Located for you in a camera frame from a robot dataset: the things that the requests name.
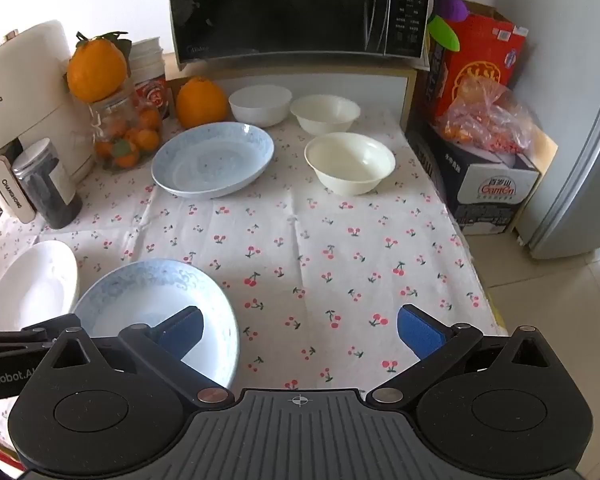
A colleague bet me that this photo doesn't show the white bowl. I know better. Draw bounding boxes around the white bowl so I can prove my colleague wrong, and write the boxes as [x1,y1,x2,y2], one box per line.
[228,85,294,128]

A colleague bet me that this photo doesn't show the black microwave oven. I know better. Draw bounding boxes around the black microwave oven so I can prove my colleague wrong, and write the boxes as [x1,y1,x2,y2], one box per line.
[166,0,435,72]

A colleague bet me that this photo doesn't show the plastic bag of oranges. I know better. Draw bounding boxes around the plastic bag of oranges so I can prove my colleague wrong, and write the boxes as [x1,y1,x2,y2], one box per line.
[436,76,536,157]

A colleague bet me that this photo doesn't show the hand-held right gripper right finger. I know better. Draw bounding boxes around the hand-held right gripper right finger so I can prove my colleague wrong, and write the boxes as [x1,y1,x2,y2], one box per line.
[367,304,561,407]

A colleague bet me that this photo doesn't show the large cream bowl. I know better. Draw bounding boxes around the large cream bowl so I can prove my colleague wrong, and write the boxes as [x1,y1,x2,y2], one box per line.
[304,132,397,197]

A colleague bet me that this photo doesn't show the white refrigerator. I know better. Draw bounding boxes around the white refrigerator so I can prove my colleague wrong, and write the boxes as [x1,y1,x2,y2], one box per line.
[495,0,600,261]

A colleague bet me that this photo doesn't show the red cardboard box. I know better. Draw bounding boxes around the red cardboard box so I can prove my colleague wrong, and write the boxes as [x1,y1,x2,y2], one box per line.
[427,2,528,126]

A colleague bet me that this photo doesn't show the light blue plate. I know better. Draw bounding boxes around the light blue plate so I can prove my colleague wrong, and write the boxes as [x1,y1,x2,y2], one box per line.
[72,259,241,392]
[151,121,276,200]

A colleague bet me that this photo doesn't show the large orange with leaves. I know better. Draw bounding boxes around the large orange with leaves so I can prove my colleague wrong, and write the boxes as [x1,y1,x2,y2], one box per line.
[66,31,131,103]

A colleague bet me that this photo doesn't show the red paper cup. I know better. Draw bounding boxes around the red paper cup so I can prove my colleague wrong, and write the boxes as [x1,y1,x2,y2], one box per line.
[134,74,173,121]

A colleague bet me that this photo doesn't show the small cream bowl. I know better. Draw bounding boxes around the small cream bowl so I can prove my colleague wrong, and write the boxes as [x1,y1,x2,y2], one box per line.
[290,94,362,137]

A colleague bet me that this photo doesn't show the white embossed plate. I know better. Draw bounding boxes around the white embossed plate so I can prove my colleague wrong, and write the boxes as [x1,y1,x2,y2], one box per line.
[0,240,80,331]

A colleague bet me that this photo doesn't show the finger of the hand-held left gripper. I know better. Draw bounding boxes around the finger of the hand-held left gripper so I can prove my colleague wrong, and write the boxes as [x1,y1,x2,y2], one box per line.
[0,314,81,348]

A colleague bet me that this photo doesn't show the glass jar of tangerines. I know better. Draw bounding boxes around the glass jar of tangerines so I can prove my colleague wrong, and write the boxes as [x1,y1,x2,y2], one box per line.
[89,80,163,173]

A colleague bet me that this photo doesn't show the stack of white paper cups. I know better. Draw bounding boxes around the stack of white paper cups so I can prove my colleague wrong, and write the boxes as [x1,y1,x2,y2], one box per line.
[129,36,167,86]

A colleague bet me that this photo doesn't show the cherry print tablecloth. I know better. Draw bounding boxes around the cherry print tablecloth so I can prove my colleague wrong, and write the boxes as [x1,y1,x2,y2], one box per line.
[0,77,511,461]

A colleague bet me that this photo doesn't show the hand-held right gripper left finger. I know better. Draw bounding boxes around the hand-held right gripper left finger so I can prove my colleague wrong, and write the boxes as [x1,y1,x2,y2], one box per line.
[30,306,233,407]

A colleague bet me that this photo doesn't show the white wood-edged board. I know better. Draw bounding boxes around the white wood-edged board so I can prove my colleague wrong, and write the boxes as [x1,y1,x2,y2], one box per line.
[165,52,417,133]

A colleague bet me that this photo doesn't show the dark canister with silver lid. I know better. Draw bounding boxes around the dark canister with silver lid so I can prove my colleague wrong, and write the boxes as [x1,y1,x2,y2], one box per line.
[11,137,84,230]

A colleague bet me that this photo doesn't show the dark blue cardboard box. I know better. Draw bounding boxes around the dark blue cardboard box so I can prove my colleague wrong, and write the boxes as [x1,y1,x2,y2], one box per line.
[405,125,541,237]

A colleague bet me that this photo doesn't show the purple and green toy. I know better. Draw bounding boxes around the purple and green toy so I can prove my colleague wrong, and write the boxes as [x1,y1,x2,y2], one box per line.
[426,0,473,52]

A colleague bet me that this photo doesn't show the cream air fryer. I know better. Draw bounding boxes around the cream air fryer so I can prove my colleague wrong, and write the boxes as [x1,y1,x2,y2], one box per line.
[0,20,98,223]

